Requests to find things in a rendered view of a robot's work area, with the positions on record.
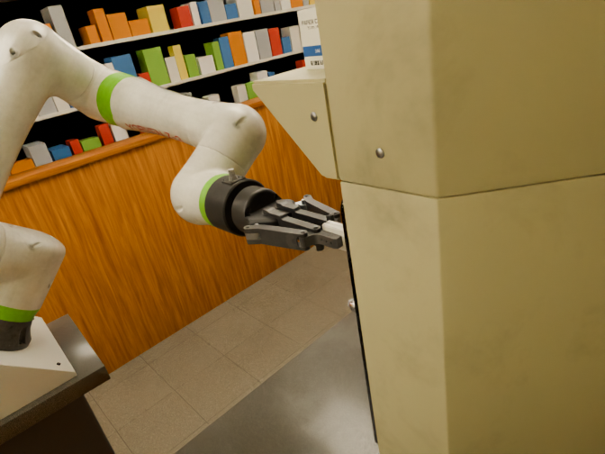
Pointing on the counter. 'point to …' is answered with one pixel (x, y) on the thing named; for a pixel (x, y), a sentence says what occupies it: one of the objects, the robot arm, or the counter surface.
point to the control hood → (303, 113)
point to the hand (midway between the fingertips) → (347, 238)
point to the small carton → (311, 39)
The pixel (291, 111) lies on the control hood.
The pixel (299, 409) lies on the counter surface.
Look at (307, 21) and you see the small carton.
